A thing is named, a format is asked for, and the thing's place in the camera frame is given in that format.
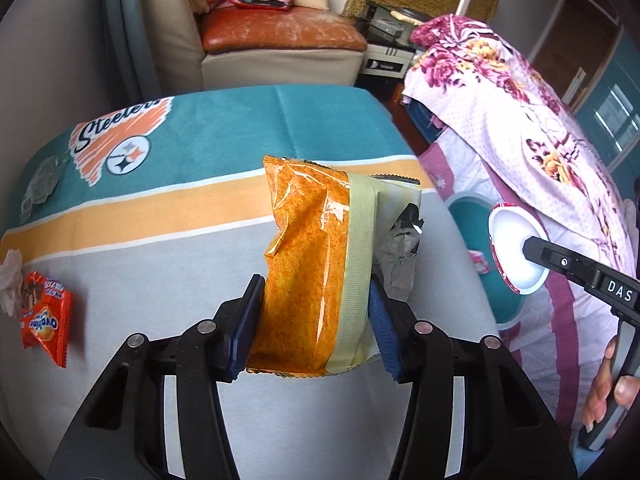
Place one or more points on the pink floral quilt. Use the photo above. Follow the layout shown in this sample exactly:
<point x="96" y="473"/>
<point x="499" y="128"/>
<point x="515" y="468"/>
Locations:
<point x="525" y="135"/>

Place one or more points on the person's right hand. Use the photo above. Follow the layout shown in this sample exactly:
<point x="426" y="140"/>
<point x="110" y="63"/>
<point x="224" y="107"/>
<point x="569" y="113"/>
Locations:
<point x="600" y="400"/>

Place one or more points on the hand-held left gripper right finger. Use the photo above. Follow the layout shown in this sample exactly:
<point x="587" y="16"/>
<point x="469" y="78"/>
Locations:
<point x="385" y="335"/>

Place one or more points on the crumpled white tissue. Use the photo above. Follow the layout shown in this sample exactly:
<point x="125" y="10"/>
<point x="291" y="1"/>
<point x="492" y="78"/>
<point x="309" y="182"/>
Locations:
<point x="10" y="285"/>

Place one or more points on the clear greenish plastic wrapper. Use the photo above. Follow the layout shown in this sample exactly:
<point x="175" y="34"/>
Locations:
<point x="42" y="182"/>

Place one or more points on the black audio device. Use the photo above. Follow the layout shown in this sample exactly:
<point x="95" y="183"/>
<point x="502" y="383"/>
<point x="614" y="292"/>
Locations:
<point x="390" y="27"/>

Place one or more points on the small pink wrapper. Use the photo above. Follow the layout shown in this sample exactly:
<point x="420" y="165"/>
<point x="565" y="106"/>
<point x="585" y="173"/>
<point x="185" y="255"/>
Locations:
<point x="480" y="261"/>

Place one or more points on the white paper bowl red rim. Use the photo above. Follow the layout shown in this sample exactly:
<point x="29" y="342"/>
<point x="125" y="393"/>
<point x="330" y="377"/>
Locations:
<point x="510" y="245"/>

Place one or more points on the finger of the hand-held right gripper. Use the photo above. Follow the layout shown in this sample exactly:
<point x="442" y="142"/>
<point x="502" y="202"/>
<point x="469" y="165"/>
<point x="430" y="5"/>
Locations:
<point x="555" y="257"/>

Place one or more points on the cream sofa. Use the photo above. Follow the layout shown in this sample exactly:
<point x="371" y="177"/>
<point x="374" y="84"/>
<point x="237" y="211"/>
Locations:
<point x="275" y="67"/>

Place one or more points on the teal plastic basin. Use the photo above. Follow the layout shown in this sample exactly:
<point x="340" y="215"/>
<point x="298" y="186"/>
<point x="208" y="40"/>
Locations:
<point x="480" y="305"/>

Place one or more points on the orange leather seat cushion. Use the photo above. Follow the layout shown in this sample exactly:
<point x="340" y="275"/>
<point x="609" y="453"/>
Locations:
<point x="280" y="30"/>

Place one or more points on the wooden door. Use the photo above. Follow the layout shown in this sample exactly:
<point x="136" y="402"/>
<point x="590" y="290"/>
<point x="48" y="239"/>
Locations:
<point x="575" y="20"/>

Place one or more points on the small orange snack wrapper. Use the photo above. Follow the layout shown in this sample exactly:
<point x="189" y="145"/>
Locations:
<point x="45" y="320"/>

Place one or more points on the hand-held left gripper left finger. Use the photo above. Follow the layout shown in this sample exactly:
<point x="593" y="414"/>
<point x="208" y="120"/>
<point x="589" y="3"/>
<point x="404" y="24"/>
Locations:
<point x="245" y="330"/>

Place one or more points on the orange snack packet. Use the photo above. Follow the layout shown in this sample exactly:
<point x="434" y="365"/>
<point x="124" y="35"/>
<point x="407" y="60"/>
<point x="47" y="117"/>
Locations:
<point x="305" y="260"/>

